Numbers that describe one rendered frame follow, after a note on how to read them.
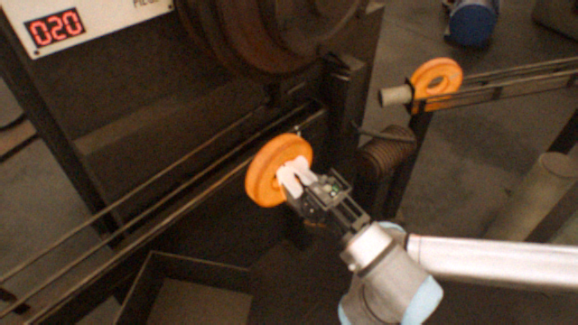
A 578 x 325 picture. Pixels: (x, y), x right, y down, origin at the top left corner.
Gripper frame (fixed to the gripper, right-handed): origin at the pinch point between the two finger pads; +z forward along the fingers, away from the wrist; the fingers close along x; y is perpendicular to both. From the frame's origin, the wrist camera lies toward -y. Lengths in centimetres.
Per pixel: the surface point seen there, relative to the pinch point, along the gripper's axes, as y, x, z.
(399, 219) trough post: -80, -66, -26
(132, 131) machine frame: -3.9, 17.5, 25.5
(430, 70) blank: -9, -63, 0
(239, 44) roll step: 14.6, -3.4, 18.5
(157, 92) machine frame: -3.4, 8.0, 31.1
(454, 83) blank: -13, -71, -7
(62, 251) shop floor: -103, 49, 58
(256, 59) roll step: 10.3, -6.9, 17.3
